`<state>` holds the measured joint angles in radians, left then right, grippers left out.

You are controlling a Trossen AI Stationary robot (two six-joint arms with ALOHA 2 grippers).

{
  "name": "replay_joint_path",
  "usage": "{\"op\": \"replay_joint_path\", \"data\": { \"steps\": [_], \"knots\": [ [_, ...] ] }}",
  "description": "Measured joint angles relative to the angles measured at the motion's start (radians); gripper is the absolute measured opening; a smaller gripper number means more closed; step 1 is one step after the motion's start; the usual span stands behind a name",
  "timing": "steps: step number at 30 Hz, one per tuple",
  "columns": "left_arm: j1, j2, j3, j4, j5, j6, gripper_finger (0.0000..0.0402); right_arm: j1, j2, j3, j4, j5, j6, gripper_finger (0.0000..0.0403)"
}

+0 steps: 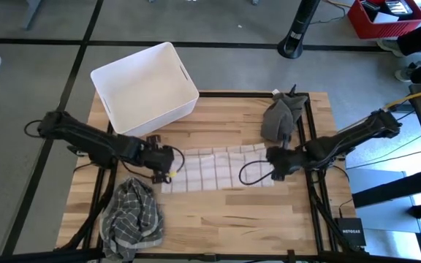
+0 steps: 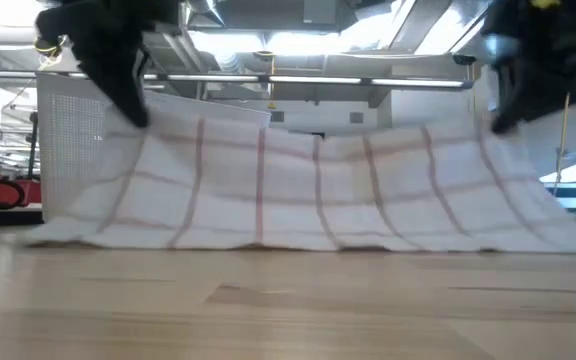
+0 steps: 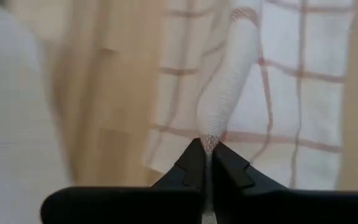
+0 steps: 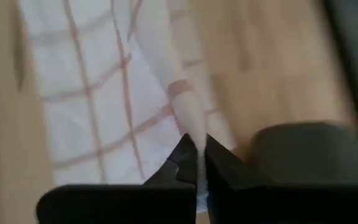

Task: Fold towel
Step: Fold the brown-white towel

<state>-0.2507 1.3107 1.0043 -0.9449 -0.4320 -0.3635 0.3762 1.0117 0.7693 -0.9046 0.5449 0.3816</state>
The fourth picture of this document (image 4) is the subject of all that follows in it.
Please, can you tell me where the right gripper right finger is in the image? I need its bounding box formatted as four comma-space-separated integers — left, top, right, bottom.
205, 134, 358, 224

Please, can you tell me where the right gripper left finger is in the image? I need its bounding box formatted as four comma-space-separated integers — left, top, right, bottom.
35, 133, 198, 224

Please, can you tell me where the plain dark grey towel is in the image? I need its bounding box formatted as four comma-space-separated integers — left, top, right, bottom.
247, 122, 358, 187

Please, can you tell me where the white towel with red checks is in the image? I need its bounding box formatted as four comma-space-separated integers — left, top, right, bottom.
19, 0, 239, 212

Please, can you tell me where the black aluminium table frame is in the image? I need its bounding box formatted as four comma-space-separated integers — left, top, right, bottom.
320, 0, 358, 141

